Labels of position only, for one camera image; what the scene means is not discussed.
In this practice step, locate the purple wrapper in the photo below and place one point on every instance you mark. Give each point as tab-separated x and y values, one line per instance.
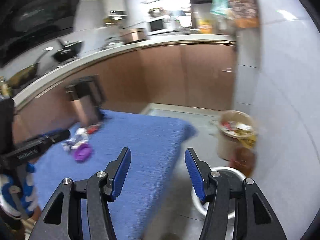
83	152

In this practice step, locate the blue towel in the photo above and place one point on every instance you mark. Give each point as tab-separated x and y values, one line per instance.
150	150

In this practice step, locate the brown kitchen cabinet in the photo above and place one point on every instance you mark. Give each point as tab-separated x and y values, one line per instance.
175	75

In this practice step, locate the floral apron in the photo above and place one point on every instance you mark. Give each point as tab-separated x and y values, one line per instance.
241	7

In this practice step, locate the white carton box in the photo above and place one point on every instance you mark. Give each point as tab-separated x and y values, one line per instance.
77	137

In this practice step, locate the black range hood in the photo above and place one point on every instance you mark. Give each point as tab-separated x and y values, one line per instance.
37	17

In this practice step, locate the white bucket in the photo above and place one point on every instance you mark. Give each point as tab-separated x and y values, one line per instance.
232	177

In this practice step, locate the black frying pan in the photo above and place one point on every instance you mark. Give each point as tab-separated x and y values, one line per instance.
67	51

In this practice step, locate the oil bottle with yellow cap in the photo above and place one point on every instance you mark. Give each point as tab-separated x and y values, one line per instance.
246	160

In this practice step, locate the copper electric kettle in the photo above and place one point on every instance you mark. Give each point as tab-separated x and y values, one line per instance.
83	100

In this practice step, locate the yellow packet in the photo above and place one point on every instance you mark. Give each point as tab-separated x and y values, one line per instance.
205	26

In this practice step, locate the green bag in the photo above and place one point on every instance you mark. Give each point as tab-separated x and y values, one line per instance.
218	1

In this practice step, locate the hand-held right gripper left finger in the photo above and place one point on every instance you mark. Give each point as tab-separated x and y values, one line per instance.
121	173

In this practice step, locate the brown trash bin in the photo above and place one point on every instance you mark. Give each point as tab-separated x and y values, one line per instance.
225	145

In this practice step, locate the red snack bag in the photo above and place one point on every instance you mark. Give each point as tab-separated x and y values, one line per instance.
226	125

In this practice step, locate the glass bowl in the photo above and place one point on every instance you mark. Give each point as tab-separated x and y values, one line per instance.
157	12

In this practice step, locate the white microwave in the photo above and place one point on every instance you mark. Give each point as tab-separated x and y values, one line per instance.
157	25

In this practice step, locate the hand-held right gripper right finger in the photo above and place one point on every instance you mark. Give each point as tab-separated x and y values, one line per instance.
196	177

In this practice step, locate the metal rice cooker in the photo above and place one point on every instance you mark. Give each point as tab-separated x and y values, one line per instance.
133	35

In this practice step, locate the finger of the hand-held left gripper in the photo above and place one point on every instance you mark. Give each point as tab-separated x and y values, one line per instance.
56	136

